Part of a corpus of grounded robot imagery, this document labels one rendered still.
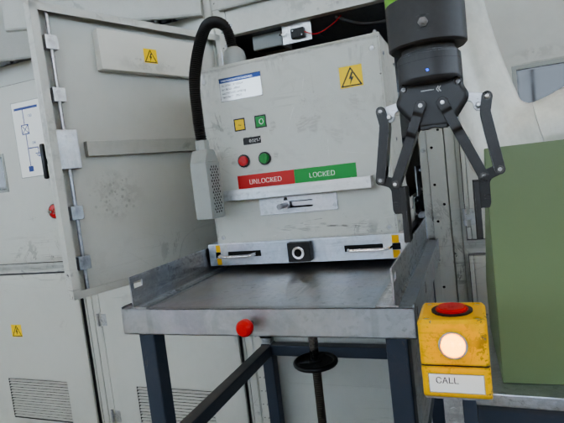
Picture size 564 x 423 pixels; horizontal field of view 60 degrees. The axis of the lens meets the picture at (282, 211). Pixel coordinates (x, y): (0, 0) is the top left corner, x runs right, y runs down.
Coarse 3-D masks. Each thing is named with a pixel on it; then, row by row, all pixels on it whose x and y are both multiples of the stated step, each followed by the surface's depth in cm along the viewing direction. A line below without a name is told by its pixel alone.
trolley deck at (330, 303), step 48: (432, 240) 145; (192, 288) 118; (240, 288) 112; (288, 288) 106; (336, 288) 101; (384, 288) 97; (240, 336) 95; (288, 336) 92; (336, 336) 88; (384, 336) 85
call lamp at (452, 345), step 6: (444, 336) 58; (450, 336) 58; (456, 336) 58; (462, 336) 58; (438, 342) 59; (444, 342) 58; (450, 342) 57; (456, 342) 57; (462, 342) 57; (444, 348) 58; (450, 348) 57; (456, 348) 57; (462, 348) 57; (444, 354) 59; (450, 354) 57; (456, 354) 57; (462, 354) 58
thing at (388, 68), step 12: (360, 36) 113; (312, 48) 118; (384, 48) 118; (252, 60) 124; (384, 60) 116; (384, 72) 115; (384, 84) 114; (396, 84) 133; (384, 96) 113; (396, 96) 131; (396, 120) 127; (396, 132) 125; (396, 144) 124; (396, 156) 122; (396, 216) 115; (216, 228) 133
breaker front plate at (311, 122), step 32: (256, 64) 123; (288, 64) 120; (320, 64) 117; (352, 64) 115; (256, 96) 124; (288, 96) 121; (320, 96) 118; (352, 96) 115; (224, 128) 129; (256, 128) 125; (288, 128) 122; (320, 128) 119; (352, 128) 116; (224, 160) 130; (256, 160) 126; (288, 160) 123; (320, 160) 120; (352, 160) 117; (320, 192) 121; (352, 192) 118; (384, 192) 115; (224, 224) 132; (256, 224) 129; (288, 224) 125; (320, 224) 122; (352, 224) 119; (384, 224) 116
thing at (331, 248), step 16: (272, 240) 127; (288, 240) 125; (304, 240) 123; (320, 240) 121; (336, 240) 120; (352, 240) 118; (368, 240) 117; (400, 240) 114; (256, 256) 128; (272, 256) 127; (320, 256) 122; (336, 256) 120; (352, 256) 119; (368, 256) 117
